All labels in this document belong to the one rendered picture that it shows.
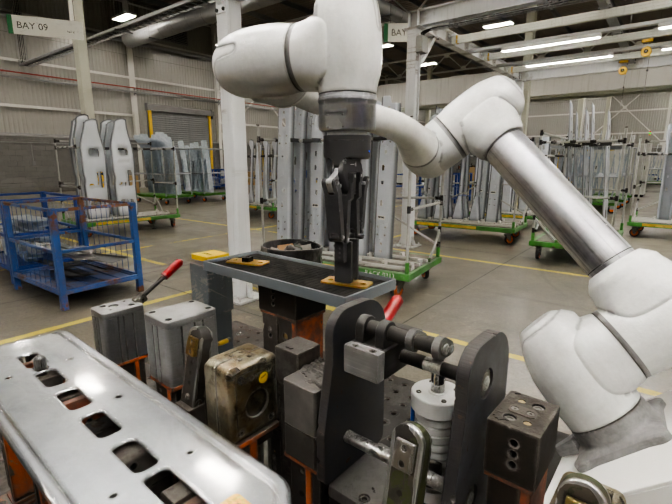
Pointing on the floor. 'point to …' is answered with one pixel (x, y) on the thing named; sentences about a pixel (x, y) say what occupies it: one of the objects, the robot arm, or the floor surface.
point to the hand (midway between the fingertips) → (346, 260)
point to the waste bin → (307, 250)
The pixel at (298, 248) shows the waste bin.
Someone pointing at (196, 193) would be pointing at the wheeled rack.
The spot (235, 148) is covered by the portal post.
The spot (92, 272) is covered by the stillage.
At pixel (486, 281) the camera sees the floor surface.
